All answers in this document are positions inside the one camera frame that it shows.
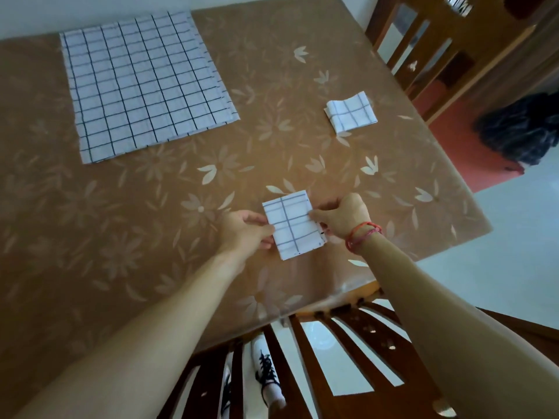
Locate person's right forearm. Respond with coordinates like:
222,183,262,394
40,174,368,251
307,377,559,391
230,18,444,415
356,233,559,419

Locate person's left forearm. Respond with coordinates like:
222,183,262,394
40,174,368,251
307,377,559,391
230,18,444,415
15,250,245,419

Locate wooden table with floral cover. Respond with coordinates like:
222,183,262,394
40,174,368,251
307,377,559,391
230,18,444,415
0,0,494,419

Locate wooden chair with sticker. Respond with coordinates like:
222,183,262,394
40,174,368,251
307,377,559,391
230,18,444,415
365,0,559,125

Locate red string bracelet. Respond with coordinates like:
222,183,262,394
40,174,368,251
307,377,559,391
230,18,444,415
345,221,384,256

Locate person's left hand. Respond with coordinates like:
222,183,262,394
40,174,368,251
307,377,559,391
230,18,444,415
216,209,276,267

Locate single grid paper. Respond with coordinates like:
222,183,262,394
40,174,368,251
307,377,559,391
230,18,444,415
261,189,327,261

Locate person's right hand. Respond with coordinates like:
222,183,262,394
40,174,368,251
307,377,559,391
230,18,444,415
309,192,373,242

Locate white right sock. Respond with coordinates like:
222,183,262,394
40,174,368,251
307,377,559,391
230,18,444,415
265,384,287,411

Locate light wooden cabinet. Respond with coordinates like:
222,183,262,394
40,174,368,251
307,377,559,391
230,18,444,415
458,3,559,123

